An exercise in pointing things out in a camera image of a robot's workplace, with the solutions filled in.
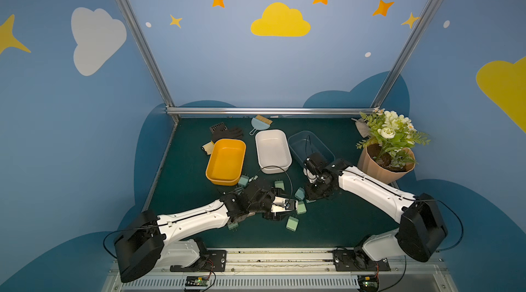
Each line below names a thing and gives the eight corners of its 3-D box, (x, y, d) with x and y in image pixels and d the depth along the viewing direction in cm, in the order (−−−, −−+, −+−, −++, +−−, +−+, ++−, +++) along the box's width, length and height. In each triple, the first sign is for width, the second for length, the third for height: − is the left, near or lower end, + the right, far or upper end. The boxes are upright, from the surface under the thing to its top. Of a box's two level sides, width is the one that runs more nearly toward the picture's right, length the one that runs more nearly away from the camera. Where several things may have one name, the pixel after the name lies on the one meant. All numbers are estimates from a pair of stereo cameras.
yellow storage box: (206, 186, 94) (203, 182, 91) (214, 143, 110) (212, 138, 107) (243, 186, 94) (242, 182, 91) (246, 144, 110) (245, 138, 107)
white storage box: (254, 173, 100) (254, 167, 96) (256, 136, 115) (255, 129, 111) (291, 173, 100) (292, 168, 96) (288, 136, 115) (289, 129, 111)
